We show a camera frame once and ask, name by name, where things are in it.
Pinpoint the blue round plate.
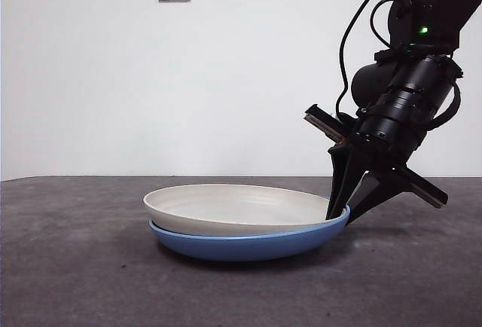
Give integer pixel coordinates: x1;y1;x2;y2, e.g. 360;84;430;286
148;206;352;263

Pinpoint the white round plate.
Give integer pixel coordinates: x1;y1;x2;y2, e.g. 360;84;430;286
142;183;348;237

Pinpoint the long black cable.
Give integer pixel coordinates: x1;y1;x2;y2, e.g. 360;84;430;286
334;0;400;121

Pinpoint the short looped black cable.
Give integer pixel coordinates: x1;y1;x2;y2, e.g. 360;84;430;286
370;0;396;51

